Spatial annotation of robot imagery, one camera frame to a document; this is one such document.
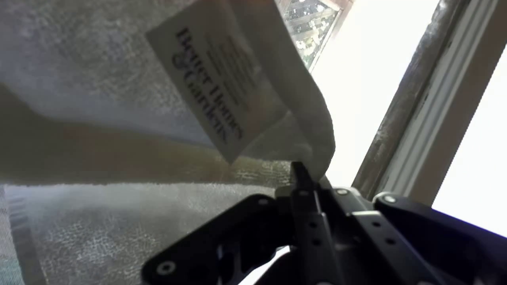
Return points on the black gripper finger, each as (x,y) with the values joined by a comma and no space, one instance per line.
(312,240)

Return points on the white towel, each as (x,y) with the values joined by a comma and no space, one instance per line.
(155,91)

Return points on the window frame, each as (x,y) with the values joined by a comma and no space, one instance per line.
(436,101)

